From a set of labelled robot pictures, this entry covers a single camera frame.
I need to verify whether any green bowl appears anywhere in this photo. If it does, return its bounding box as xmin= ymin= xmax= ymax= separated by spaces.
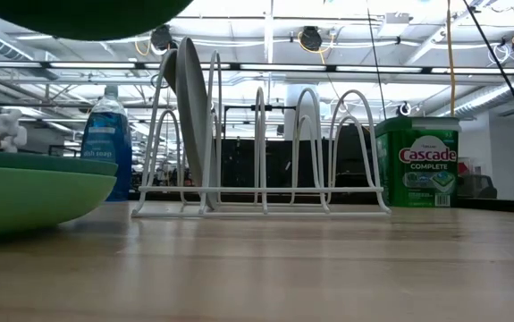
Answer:
xmin=0 ymin=165 xmax=118 ymax=239

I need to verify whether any blue dish soap bottle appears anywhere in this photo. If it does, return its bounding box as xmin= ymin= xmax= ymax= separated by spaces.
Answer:
xmin=80 ymin=84 xmax=134 ymax=203

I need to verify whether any thin black hanging cable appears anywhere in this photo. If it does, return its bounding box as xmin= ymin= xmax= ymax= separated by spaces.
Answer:
xmin=365 ymin=0 xmax=388 ymax=121

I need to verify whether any black aluminium table frame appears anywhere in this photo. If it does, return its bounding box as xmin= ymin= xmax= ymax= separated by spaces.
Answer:
xmin=129 ymin=191 xmax=514 ymax=216

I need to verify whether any yellow cable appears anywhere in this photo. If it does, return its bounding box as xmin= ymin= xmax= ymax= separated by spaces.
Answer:
xmin=444 ymin=0 xmax=458 ymax=119

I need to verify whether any dark green plate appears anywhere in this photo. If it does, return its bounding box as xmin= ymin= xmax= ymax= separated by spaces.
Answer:
xmin=0 ymin=0 xmax=195 ymax=42
xmin=0 ymin=149 xmax=120 ymax=177

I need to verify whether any grey plate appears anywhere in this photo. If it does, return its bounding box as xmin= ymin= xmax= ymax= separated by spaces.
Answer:
xmin=161 ymin=36 xmax=221 ymax=212

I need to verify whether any green Cascade detergent tub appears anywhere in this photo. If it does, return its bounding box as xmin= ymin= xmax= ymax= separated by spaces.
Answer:
xmin=374 ymin=115 xmax=462 ymax=209

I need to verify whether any long black cable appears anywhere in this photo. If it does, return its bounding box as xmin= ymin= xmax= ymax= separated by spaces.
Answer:
xmin=461 ymin=0 xmax=514 ymax=140

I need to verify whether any white wire dish rack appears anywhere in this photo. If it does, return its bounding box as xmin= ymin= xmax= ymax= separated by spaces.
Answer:
xmin=131 ymin=48 xmax=392 ymax=221

